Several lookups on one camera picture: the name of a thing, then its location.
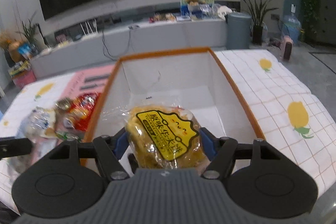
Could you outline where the blue water jug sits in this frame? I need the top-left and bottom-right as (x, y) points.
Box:
(282, 13), (301, 46)

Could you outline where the grey drawer cabinet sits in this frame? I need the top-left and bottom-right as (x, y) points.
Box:
(307, 0), (336, 46)

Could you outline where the red chips bag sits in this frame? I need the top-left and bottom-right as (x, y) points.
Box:
(63, 92), (101, 131)

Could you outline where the orange cardboard box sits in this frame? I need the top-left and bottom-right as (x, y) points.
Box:
(80, 47), (266, 169)

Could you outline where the black power cable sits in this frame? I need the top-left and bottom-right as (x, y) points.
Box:
(101, 24), (140, 62)

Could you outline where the blue snack bag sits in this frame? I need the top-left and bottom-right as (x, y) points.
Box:
(18, 42), (33, 60)

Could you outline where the green aloe plant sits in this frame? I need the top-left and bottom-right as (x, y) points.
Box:
(16, 11), (38, 44)

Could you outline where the pink storage basket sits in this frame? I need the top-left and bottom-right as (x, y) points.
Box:
(12, 70), (36, 89)

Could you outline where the white wifi router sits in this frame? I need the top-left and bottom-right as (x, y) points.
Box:
(80, 19), (98, 40)

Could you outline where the yellow waffle cake packet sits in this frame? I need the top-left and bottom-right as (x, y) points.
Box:
(125, 104), (210, 172)

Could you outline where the clear nut snack packet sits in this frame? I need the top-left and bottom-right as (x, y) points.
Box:
(55, 97), (72, 111)

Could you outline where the grey tv console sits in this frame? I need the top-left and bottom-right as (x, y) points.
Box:
(31, 19), (228, 79)

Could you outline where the pink restaurant table mat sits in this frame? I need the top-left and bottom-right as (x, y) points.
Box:
(25, 65), (114, 162)

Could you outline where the white bread snack bag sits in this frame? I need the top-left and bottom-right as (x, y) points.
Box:
(16, 107), (57, 140)

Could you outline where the tall potted plant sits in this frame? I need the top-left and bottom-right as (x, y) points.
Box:
(242, 0), (278, 45)

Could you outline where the blue-grey trash bin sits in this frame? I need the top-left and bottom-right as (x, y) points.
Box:
(226, 12), (252, 50)

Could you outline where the golden vase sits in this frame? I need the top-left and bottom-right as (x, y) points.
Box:
(8, 40), (25, 63)

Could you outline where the pink space heater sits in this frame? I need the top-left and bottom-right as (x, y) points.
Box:
(280, 35), (293, 61)

